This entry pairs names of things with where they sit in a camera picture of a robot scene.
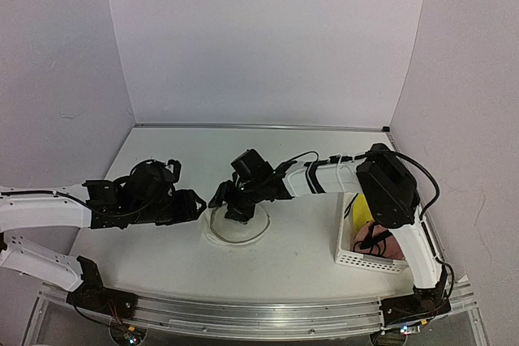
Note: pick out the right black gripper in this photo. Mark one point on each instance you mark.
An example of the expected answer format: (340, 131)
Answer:
(224, 195)

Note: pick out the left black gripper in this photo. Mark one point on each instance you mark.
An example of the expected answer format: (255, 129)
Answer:
(186, 210)

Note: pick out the white mesh laundry bag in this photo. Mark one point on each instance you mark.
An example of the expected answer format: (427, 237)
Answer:
(222, 231)

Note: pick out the white plastic basket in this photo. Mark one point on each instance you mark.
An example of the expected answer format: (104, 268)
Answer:
(345, 238)

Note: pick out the yellow bra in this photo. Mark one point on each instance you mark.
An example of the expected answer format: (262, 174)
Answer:
(358, 212)

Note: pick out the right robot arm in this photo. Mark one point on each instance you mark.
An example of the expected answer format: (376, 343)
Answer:
(379, 175)

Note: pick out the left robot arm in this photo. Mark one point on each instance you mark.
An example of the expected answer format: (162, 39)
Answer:
(146, 195)

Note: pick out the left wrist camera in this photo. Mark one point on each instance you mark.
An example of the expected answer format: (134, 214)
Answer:
(171, 171)

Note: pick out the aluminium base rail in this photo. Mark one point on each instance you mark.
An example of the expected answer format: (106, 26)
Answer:
(252, 321)

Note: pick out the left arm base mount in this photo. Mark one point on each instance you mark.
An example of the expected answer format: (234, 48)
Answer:
(94, 296)

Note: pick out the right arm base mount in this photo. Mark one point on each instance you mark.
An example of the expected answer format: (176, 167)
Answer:
(413, 305)

